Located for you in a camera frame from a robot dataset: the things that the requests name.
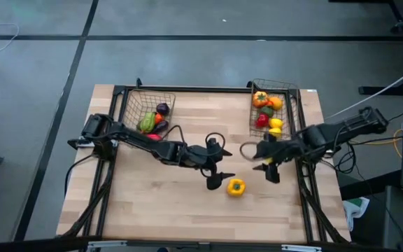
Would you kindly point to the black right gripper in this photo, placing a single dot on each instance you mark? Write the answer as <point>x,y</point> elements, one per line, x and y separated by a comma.
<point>285,150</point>

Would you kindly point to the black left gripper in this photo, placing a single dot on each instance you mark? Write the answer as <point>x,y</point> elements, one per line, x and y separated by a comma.
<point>201,157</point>

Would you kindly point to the yellow lemon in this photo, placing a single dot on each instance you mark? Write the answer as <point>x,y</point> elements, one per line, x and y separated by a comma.
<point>276,123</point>
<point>275,132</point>

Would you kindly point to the red apple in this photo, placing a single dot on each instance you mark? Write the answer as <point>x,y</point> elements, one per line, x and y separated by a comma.
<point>262,120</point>

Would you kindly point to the dark green avocado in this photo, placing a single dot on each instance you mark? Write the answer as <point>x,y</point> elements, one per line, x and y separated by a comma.
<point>267,111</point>

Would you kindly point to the orange yellow mango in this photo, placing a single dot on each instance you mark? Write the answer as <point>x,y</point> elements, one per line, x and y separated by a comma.
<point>276,103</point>

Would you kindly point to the orange persimmon with green leaves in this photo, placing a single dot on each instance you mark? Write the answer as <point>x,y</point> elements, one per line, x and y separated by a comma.
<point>260,99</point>

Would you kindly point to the long purple eggplant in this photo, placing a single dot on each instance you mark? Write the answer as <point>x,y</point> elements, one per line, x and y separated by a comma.
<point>160,126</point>

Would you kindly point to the red bell pepper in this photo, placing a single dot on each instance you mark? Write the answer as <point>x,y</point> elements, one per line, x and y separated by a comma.
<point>154,136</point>

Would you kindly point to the orange carrot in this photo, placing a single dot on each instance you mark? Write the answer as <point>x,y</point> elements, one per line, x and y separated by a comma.
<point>158,119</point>

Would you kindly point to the round purple eggplant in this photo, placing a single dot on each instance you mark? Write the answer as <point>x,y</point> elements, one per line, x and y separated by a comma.
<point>163,108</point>

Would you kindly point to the light green chayote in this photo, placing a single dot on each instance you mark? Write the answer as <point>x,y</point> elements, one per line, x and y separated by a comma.
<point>147,122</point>

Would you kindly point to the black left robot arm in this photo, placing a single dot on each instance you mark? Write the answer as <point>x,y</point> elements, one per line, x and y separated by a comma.
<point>142,141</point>

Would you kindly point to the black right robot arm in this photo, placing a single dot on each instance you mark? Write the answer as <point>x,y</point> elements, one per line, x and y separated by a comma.
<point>345,129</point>

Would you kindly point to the yellow bell pepper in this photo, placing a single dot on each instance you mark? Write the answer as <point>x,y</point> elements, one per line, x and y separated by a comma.
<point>236,187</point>

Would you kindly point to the black clamp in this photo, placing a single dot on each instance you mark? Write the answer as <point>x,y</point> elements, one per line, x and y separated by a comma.
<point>251,84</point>
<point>139,81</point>

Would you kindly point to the dark rounded object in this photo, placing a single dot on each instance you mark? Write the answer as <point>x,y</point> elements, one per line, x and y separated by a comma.
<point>163,250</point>

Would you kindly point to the white and green cloth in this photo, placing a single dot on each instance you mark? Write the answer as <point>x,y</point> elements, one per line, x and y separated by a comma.
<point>357,208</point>

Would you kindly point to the black floor beam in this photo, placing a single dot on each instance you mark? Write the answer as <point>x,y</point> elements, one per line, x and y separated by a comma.
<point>369,185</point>

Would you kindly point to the black crossbar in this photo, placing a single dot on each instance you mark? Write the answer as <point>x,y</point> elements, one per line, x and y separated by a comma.
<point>30,245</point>

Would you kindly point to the black metal table frame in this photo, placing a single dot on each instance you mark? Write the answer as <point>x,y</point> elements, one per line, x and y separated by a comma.
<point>205,89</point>

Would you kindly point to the silver bracket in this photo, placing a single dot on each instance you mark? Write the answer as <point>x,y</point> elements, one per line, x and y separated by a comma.
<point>301,248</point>
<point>107,244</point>

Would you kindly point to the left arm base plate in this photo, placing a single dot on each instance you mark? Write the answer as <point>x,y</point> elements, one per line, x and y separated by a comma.
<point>79,143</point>

